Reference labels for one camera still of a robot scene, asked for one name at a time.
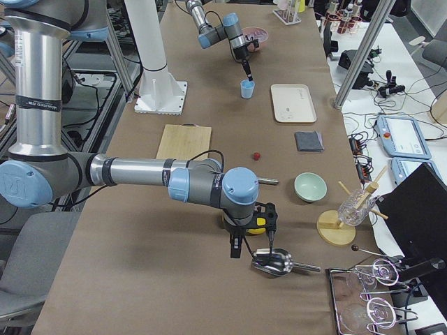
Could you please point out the steel muddler with black tip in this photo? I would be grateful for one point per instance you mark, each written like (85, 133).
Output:
(267, 181)

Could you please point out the aluminium frame post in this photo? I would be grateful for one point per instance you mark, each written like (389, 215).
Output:
(377, 21)

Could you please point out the grey folded cloth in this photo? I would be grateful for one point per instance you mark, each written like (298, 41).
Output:
(309, 141)

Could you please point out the light blue plastic cup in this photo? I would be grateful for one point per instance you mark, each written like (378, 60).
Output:
(247, 88)

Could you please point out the grey chair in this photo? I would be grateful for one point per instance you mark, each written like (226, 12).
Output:
(32, 266)

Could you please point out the wooden cup stand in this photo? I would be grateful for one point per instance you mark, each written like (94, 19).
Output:
(332, 230)

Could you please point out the wooden cutting board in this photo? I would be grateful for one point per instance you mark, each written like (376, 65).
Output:
(183, 142)

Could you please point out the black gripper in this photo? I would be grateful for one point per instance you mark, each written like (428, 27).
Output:
(241, 53)
(234, 232)

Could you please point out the steel ice scoop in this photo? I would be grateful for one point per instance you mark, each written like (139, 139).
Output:
(278, 262)

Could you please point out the pink bowl of ice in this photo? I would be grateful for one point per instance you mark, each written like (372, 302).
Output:
(260, 35)

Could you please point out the yellow lemon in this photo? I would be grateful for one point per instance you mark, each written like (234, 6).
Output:
(232, 229)

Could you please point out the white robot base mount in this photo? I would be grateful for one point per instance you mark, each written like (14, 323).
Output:
(159, 92)

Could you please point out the black wire glass rack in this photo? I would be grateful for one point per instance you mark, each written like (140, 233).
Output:
(361, 298)

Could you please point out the mint green bowl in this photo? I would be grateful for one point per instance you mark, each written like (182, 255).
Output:
(310, 187)

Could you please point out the black monitor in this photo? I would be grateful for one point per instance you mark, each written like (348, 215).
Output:
(416, 211)

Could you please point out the cream rabbit tray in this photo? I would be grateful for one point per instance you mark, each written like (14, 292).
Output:
(292, 103)

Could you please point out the clear glass on stand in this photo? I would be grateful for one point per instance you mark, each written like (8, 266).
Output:
(356, 207)

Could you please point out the blue teach pendant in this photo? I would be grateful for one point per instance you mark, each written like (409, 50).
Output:
(402, 167)
(402, 137)

